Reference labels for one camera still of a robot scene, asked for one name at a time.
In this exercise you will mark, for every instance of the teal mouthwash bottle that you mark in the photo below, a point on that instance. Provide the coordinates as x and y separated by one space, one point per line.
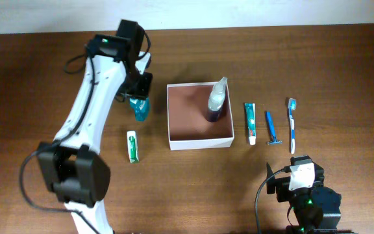
140 107

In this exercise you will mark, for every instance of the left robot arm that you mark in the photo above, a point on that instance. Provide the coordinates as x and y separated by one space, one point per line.
115 70

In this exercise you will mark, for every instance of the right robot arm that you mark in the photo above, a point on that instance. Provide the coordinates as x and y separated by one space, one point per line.
316 207

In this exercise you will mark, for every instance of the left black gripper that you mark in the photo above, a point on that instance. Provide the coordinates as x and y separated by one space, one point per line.
140 88

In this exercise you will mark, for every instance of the blue disposable razor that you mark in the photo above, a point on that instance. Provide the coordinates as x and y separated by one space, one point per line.
274 140

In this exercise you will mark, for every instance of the green white small box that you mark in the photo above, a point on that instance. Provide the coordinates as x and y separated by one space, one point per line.
132 145

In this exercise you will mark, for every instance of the clear spray bottle purple liquid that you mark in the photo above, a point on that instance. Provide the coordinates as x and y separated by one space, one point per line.
216 100

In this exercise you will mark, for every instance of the teal white toothpaste tube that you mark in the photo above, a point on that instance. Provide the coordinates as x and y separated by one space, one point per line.
251 124

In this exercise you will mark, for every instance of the white open cardboard box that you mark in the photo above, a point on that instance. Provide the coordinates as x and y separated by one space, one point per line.
188 128

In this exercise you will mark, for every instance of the blue white toothbrush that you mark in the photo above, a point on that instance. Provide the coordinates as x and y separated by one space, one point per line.
292 103

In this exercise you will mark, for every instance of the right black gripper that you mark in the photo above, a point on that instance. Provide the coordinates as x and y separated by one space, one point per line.
281 187

